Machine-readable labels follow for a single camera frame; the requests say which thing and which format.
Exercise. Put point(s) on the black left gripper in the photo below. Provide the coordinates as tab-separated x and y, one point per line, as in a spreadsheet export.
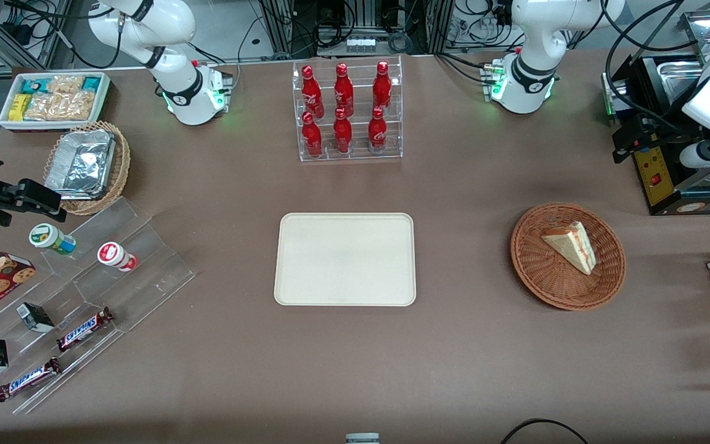
656	125

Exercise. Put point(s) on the triangular sandwich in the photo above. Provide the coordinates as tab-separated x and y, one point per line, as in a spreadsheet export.
572	245

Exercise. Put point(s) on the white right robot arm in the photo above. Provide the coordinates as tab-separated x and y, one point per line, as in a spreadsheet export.
170	24

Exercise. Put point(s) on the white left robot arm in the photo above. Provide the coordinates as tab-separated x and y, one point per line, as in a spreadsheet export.
534	61

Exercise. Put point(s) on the aluminium foil tray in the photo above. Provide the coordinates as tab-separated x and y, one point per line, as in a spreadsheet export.
81	163

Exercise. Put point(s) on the light wicker basket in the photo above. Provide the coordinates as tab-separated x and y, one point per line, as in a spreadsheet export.
119	166

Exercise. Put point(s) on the round brown wicker basket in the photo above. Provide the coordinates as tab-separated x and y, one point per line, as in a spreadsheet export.
540	271

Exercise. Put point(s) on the cream rectangular tray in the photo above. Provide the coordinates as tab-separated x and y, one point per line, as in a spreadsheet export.
342	259

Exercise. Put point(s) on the black sealing machine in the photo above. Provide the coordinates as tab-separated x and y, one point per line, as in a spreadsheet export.
657	179

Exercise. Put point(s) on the green lid yogurt cup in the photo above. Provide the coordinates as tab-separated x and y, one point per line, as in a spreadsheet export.
50	238

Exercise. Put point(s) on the steel pan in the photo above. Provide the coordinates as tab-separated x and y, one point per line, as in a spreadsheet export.
678	77

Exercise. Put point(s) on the white rectangular snack bin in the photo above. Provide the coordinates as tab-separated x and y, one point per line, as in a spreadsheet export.
53	125

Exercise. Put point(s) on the yellow snack packet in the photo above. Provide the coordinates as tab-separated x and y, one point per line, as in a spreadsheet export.
19	106

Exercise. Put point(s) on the large clear cracker bag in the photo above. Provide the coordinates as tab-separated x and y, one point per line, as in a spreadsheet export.
62	106

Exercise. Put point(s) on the red lid yogurt cup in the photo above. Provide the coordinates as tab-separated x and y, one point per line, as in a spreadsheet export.
116	256

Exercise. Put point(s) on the teal snack packet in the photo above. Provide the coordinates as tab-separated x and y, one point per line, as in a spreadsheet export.
33	86
92	84

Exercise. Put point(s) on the small clear cracker bag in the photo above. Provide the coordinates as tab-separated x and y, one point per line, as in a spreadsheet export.
65	84

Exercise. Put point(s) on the steel machine lid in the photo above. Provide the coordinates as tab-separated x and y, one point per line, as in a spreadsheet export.
703	28

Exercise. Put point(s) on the snickers bar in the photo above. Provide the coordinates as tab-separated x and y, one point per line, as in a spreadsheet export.
84	330
28	379

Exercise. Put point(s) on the clear acrylic stepped stand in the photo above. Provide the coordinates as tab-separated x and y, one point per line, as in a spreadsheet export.
145	271

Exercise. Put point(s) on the red cola bottle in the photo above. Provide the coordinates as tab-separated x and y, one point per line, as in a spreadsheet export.
378	132
312	92
344	91
312	139
342	135
382	87

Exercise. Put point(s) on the clear acrylic bottle rack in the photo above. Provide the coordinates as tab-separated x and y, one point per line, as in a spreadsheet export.
360	148

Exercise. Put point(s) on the white power strip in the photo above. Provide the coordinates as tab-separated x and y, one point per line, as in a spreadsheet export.
361	45

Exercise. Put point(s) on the grey box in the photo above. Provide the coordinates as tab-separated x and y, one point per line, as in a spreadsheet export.
362	439

